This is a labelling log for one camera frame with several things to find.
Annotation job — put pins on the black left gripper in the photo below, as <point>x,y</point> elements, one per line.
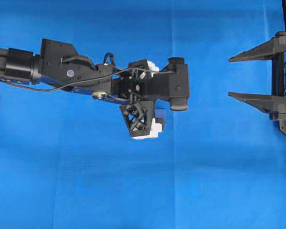
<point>139,116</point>

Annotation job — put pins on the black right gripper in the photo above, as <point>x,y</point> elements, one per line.
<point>275,104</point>

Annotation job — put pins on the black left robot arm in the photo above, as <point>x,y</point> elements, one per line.
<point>61,67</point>

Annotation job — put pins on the blue table cloth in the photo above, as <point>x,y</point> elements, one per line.
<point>67,161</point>

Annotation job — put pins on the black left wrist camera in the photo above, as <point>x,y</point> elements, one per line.
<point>170,84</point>

